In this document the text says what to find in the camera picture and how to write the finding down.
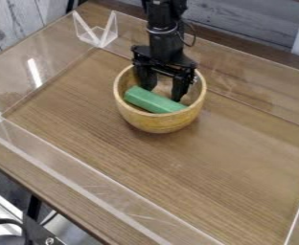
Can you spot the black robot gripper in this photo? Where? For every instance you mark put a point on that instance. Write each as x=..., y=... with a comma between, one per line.
x=162, y=57

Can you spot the green rectangular block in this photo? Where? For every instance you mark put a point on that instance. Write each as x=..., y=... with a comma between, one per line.
x=151, y=101

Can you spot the brown wooden bowl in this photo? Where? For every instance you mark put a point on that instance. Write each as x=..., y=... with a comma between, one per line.
x=151, y=122

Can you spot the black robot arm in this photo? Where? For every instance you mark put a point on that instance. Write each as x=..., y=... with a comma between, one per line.
x=164, y=14

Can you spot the clear acrylic tray walls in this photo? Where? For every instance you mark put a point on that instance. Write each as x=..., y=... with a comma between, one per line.
x=216, y=184

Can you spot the black metal table bracket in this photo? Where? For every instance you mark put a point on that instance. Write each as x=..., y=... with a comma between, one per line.
x=40, y=236

